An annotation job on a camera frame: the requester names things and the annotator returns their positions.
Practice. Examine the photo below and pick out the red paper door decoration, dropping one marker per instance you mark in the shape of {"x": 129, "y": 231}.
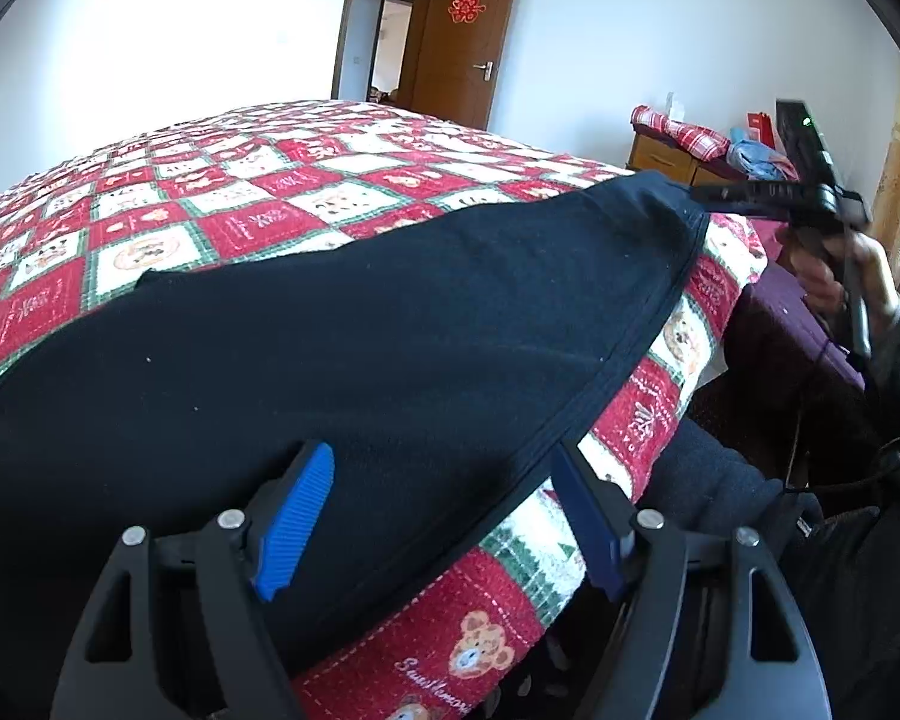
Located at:
{"x": 466, "y": 4}

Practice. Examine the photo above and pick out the black pants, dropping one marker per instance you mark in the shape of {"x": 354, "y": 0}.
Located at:
{"x": 345, "y": 352}

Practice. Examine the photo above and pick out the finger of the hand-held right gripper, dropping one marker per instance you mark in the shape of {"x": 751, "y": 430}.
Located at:
{"x": 750, "y": 195}

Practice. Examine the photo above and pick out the red checkered printed bedsheet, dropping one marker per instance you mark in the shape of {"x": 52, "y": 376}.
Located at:
{"x": 195, "y": 187}

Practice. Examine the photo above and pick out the brown wooden door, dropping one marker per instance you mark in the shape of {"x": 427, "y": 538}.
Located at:
{"x": 465, "y": 67}

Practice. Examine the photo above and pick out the blue cloth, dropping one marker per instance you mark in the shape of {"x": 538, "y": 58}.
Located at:
{"x": 754, "y": 157}

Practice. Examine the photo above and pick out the wooden nightstand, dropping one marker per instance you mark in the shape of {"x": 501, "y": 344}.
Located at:
{"x": 656, "y": 159}

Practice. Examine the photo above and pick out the red plaid cloth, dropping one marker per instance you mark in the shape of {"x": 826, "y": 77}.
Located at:
{"x": 682, "y": 131}

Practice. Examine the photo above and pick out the purple cloth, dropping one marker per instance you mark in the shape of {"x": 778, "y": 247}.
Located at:
{"x": 780, "y": 322}

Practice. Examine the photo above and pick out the red bag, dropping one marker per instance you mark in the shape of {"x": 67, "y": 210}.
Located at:
{"x": 759, "y": 127}

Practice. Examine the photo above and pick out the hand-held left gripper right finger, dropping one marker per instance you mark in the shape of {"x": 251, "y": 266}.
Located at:
{"x": 585, "y": 517}

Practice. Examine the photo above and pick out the person's right hand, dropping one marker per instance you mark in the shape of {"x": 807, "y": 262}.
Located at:
{"x": 821, "y": 277}

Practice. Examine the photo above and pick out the brown door frame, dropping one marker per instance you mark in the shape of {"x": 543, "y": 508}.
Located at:
{"x": 349, "y": 15}

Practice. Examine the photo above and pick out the person's legs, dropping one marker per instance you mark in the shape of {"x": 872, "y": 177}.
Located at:
{"x": 855, "y": 600}

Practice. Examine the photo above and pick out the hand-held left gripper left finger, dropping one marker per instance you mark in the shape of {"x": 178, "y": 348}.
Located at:
{"x": 300, "y": 517}

